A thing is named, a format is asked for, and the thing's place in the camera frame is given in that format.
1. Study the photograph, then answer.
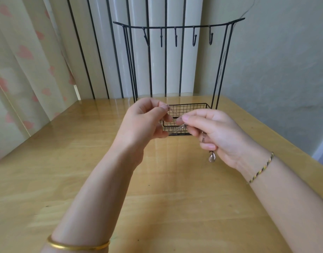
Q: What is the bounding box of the person's left hand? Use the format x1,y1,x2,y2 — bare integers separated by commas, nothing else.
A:
113,97,174,168

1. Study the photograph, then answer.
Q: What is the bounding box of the person's right hand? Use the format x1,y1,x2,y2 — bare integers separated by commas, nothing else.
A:
181,108,271,181

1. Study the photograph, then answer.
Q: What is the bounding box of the chain necklace with pendant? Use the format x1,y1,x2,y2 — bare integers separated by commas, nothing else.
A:
160,105,217,164

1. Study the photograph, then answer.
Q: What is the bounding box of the black wire jewelry rack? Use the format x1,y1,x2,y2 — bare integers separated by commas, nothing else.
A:
112,17,246,137

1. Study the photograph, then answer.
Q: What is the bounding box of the person's left forearm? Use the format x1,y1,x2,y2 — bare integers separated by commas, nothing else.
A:
39,144,145,253

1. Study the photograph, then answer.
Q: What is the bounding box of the person's right forearm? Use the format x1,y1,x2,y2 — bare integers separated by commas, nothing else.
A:
247,154,323,253

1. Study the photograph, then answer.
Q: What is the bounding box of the white black-striped curtain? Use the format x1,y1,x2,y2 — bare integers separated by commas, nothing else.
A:
42,0,205,101

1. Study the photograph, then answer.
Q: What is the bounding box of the pink floral curtain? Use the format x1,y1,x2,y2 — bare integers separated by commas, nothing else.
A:
0,0,81,166

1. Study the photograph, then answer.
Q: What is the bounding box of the gold bangle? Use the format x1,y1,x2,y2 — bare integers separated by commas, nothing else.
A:
46,234,112,251

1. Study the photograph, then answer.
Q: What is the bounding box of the braided cord bracelet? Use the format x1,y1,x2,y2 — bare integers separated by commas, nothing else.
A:
248,151,276,185

